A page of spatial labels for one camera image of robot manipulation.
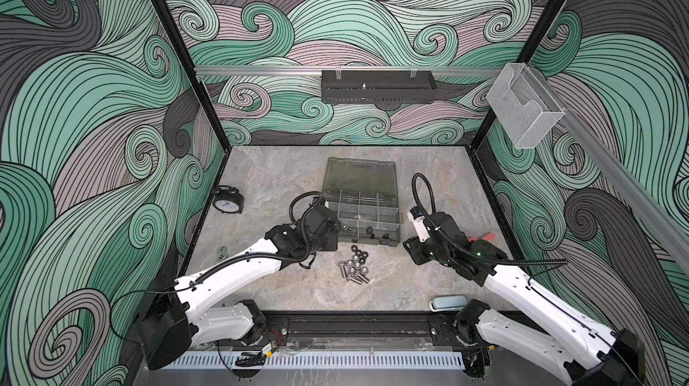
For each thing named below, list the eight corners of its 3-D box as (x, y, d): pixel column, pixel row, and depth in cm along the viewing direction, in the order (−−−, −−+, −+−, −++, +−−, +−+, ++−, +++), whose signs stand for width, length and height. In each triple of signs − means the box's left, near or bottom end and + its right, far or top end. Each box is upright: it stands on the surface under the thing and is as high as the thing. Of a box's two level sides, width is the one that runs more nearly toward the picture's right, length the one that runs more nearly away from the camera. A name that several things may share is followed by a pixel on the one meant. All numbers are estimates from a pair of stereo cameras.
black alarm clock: (220, 214, 101) (209, 197, 92) (224, 202, 104) (214, 185, 95) (243, 214, 101) (234, 197, 92) (246, 202, 104) (238, 185, 95)
